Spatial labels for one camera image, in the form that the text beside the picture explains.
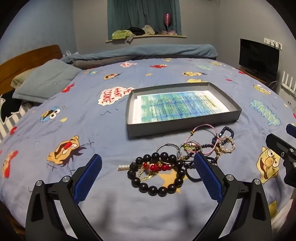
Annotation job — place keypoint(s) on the black garment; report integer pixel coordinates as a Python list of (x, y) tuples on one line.
[(10, 105)]

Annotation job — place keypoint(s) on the striped grey white cloth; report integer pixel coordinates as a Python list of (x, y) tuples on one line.
[(11, 122)]

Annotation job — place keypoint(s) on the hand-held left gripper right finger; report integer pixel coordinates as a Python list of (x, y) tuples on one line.
[(208, 178)]

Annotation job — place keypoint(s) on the rolled blue duvet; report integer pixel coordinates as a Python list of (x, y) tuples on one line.
[(150, 49)]

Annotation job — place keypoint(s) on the cartoon printed blue bed sheet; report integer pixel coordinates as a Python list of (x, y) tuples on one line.
[(115, 208)]

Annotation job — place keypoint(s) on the blue green printed paper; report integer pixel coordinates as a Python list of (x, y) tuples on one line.
[(180, 104)]

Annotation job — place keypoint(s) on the pink cloth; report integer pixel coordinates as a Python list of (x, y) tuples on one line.
[(170, 33)]

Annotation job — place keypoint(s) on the black cloth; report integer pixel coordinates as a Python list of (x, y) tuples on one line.
[(136, 30)]

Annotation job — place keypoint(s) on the window sill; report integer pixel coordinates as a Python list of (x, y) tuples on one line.
[(157, 37)]

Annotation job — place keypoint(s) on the grey shallow cardboard box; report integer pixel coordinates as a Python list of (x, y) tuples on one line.
[(161, 126)]

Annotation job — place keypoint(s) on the grey blue pillow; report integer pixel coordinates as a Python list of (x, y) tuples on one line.
[(48, 78)]

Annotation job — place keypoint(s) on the green cloth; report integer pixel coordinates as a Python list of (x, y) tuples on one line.
[(120, 34)]

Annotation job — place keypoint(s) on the grey blanket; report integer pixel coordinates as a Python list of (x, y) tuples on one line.
[(97, 62)]

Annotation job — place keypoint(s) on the beige pillow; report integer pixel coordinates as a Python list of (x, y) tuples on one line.
[(20, 77)]

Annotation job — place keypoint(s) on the beige cloth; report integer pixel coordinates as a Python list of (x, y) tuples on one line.
[(149, 29)]

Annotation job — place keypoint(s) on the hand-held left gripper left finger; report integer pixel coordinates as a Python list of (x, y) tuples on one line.
[(90, 178)]

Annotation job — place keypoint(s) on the white wall hooks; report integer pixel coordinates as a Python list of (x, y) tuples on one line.
[(272, 42)]

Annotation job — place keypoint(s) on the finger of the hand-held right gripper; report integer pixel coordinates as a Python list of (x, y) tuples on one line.
[(291, 129), (277, 144)]

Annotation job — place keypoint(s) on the pearl hair clip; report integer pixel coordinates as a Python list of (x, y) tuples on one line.
[(123, 167)]

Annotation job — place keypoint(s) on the white router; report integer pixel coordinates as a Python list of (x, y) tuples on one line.
[(289, 85)]

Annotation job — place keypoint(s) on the wooden headboard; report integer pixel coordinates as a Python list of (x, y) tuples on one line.
[(27, 58)]

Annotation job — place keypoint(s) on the pink balloon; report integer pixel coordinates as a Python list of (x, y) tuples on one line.
[(167, 18)]

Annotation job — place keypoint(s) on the black television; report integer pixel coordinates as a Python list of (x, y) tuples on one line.
[(257, 58)]

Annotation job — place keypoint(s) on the wooden television stand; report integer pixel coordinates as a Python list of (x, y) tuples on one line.
[(252, 74)]

